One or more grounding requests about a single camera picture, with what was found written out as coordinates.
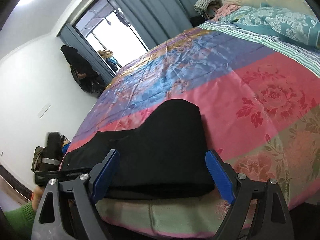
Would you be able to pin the blue-grey right curtain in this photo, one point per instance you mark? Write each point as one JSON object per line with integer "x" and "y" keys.
{"x": 156, "y": 21}

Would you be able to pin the pile of colourful clothes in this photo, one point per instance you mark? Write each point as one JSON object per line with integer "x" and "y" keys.
{"x": 65, "y": 143}

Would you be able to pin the pink patterned pillow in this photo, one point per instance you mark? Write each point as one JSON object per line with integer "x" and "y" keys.
{"x": 226, "y": 10}

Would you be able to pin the person left hand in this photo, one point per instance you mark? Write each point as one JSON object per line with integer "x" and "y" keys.
{"x": 37, "y": 195}

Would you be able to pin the black pants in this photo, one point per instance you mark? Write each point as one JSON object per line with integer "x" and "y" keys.
{"x": 163, "y": 158}

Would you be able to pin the grey folded blanket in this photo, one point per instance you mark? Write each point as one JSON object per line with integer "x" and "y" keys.
{"x": 201, "y": 6}

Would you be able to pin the white wall switch plate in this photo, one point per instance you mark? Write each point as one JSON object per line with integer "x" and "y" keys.
{"x": 43, "y": 110}

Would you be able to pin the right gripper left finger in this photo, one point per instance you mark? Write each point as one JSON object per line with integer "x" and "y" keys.
{"x": 67, "y": 209}

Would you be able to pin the striped bed sheet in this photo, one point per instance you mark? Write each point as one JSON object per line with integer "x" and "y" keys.
{"x": 308, "y": 58}

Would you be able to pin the clothes on balcony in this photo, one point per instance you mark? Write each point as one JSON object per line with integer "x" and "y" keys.
{"x": 107, "y": 55}

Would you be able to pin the teal floral pillow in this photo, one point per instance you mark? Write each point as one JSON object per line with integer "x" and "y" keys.
{"x": 288, "y": 26}

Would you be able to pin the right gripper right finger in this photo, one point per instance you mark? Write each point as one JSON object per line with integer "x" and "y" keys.
{"x": 257, "y": 209}

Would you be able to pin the green sleeve forearm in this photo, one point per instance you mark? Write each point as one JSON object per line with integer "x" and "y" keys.
{"x": 21, "y": 220}

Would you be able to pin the olive bag on cabinet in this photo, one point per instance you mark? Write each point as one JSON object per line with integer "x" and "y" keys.
{"x": 37, "y": 158}

